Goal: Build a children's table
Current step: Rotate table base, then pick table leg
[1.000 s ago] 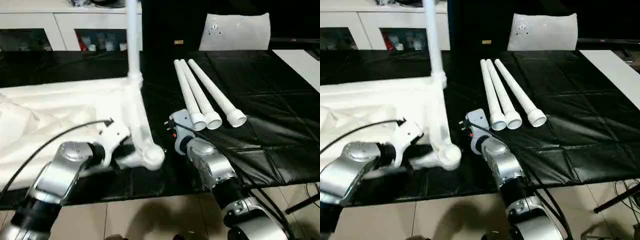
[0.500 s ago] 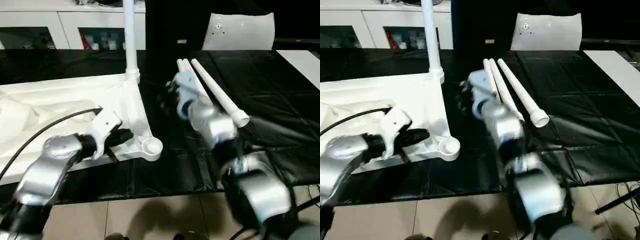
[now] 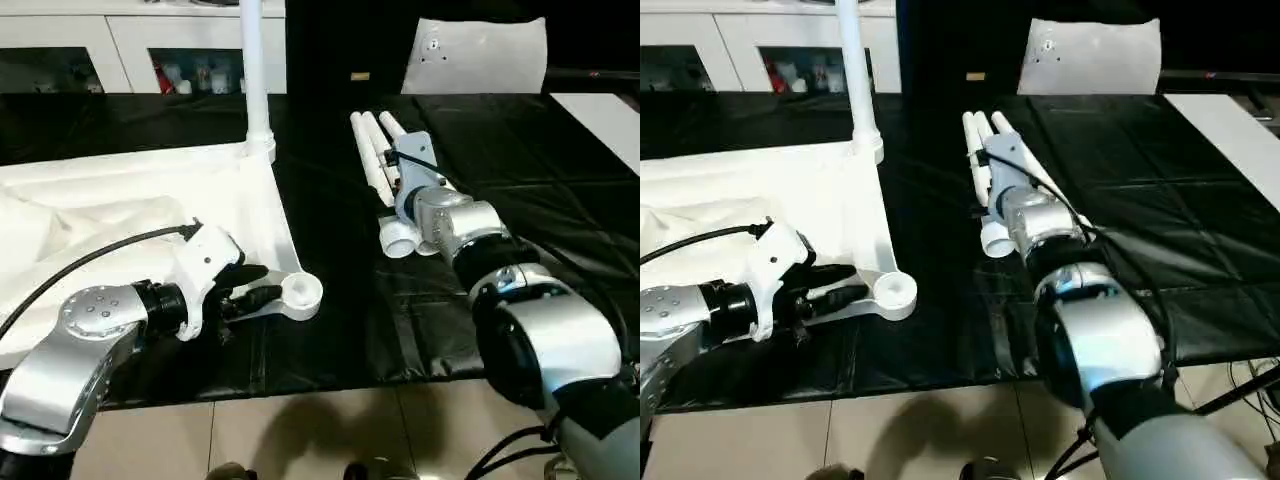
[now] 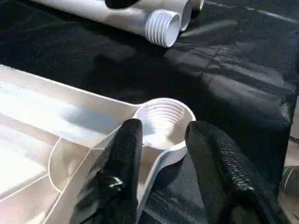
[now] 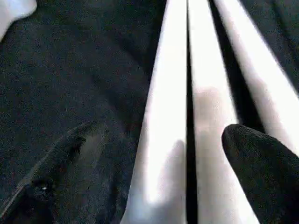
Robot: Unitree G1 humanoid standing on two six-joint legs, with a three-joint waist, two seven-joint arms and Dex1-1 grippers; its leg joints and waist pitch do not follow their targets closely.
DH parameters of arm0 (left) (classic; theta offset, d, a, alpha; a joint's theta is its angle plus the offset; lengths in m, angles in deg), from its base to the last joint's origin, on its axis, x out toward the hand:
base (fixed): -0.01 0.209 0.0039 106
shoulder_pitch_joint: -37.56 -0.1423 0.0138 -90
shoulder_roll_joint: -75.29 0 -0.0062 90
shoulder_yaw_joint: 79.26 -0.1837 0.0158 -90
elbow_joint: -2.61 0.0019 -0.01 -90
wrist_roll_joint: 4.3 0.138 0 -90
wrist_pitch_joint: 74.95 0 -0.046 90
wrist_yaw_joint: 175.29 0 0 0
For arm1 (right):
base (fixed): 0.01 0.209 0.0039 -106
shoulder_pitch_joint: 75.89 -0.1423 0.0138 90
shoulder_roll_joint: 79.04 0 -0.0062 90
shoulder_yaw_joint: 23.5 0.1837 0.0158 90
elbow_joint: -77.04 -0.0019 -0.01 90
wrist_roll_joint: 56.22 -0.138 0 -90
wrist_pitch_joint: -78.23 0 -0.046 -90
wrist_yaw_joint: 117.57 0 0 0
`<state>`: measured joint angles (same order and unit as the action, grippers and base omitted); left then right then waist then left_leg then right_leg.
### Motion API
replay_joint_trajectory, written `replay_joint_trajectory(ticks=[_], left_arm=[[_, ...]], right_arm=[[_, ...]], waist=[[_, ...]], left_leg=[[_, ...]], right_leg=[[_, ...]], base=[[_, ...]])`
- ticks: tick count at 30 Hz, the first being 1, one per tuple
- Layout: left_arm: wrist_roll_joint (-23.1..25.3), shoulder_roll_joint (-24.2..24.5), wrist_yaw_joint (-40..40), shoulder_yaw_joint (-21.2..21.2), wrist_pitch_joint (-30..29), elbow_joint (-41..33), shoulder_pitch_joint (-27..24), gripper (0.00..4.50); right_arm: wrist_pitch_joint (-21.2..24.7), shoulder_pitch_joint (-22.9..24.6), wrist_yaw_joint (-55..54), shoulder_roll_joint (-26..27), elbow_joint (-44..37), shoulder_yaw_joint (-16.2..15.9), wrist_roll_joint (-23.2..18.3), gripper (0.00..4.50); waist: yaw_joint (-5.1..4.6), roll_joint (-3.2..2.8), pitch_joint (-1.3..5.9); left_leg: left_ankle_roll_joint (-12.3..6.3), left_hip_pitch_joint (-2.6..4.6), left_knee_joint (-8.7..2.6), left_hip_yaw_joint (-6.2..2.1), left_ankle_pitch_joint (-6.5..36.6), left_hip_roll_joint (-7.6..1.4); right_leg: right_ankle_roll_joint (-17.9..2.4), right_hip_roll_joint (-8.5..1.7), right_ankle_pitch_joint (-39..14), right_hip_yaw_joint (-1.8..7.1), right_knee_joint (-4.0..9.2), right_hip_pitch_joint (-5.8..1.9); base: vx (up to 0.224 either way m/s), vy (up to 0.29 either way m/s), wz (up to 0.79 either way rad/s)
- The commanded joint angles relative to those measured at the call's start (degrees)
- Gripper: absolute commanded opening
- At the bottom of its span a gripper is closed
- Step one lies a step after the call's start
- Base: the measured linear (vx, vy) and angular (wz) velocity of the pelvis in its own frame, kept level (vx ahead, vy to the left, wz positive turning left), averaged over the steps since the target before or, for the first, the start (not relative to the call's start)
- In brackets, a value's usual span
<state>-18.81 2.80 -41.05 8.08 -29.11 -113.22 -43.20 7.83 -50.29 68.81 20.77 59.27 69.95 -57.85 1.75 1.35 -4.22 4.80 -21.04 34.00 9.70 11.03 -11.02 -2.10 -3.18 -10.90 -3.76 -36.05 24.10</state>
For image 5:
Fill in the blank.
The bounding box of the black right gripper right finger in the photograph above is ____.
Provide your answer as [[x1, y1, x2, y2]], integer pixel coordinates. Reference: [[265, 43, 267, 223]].
[[221, 124, 299, 224]]

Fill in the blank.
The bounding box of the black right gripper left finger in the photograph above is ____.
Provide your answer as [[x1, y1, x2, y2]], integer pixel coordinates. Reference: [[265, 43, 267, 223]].
[[0, 121, 105, 224]]

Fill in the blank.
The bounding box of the black work mat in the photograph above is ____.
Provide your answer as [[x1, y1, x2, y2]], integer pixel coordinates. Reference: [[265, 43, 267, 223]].
[[0, 0, 299, 224]]

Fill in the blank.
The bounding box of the white plastic table leg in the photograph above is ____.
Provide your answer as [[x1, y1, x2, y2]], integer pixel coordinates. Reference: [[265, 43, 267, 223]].
[[213, 0, 299, 156], [187, 0, 260, 224], [121, 0, 189, 224]]

